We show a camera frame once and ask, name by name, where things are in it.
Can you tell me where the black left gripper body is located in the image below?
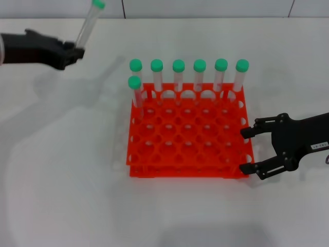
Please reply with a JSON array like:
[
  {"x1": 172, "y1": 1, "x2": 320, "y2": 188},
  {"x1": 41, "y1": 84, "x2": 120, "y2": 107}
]
[{"x1": 2, "y1": 29, "x2": 70, "y2": 70}]

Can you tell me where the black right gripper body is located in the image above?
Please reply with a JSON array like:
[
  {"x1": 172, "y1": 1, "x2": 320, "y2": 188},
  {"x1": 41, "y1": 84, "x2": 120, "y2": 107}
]
[{"x1": 271, "y1": 112, "x2": 329, "y2": 172}]

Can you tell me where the green-capped clear test tube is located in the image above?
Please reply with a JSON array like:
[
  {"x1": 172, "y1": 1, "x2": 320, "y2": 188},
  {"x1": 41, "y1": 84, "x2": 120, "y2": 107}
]
[
  {"x1": 129, "y1": 58, "x2": 146, "y2": 100},
  {"x1": 214, "y1": 58, "x2": 229, "y2": 103},
  {"x1": 172, "y1": 59, "x2": 186, "y2": 107},
  {"x1": 232, "y1": 59, "x2": 250, "y2": 103},
  {"x1": 150, "y1": 59, "x2": 165, "y2": 107},
  {"x1": 75, "y1": 0, "x2": 106, "y2": 51},
  {"x1": 127, "y1": 75, "x2": 145, "y2": 122},
  {"x1": 193, "y1": 59, "x2": 207, "y2": 105}
]

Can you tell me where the orange plastic test tube rack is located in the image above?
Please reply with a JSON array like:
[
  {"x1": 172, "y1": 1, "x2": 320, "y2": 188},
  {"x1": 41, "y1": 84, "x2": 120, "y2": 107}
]
[{"x1": 125, "y1": 82, "x2": 255, "y2": 179}]

